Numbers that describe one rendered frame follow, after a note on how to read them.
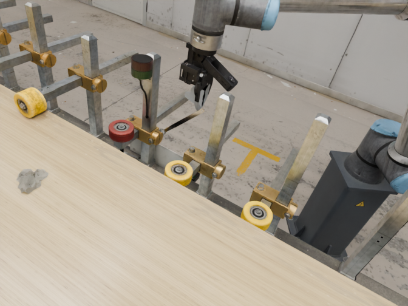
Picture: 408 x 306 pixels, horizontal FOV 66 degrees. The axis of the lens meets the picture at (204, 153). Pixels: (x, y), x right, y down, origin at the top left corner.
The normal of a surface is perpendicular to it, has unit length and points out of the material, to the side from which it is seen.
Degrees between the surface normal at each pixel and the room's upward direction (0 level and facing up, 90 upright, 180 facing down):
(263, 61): 90
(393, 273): 0
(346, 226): 90
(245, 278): 0
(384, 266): 0
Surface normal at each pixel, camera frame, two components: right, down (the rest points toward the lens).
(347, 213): 0.02, 0.66
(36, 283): 0.15, -0.74
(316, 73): -0.47, 0.52
